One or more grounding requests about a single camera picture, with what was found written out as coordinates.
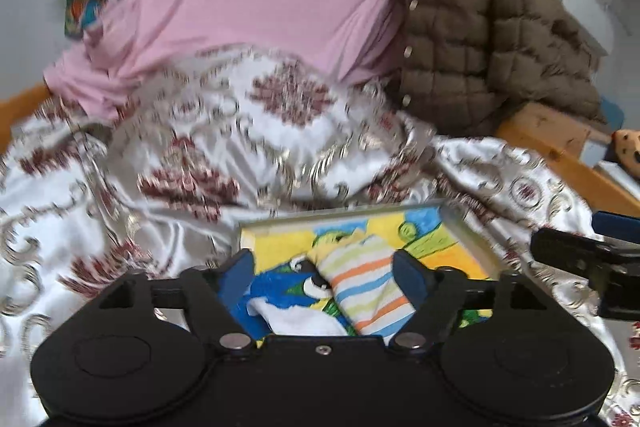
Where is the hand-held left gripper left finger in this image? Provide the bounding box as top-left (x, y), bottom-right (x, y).
top-left (99, 249), bottom-right (257, 354)

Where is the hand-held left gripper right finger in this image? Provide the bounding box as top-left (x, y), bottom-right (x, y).
top-left (391, 250), bottom-right (545, 354)

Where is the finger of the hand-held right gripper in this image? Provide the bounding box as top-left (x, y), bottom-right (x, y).
top-left (530, 228), bottom-right (640, 280)
top-left (591, 210), bottom-right (640, 241)

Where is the orange and green striped sock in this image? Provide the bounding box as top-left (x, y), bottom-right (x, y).
top-left (306, 234), bottom-right (419, 339)

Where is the plain white sock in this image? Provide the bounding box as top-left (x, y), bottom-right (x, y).
top-left (247, 296), bottom-right (349, 338)

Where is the grey metal tray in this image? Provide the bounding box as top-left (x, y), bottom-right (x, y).
top-left (235, 201), bottom-right (507, 349)

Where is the spotted plush toy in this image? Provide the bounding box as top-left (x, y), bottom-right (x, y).
top-left (611, 129), bottom-right (640, 180)

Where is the wooden box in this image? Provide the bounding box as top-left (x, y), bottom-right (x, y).
top-left (518, 101), bottom-right (603, 146)

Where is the patterned satin pillow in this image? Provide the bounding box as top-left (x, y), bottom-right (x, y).
top-left (107, 47), bottom-right (437, 214)

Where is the patterned satin blanket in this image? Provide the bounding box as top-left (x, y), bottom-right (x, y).
top-left (0, 97), bottom-right (640, 427)

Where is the brown puffer jacket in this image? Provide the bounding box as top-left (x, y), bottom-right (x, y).
top-left (390, 0), bottom-right (609, 138)

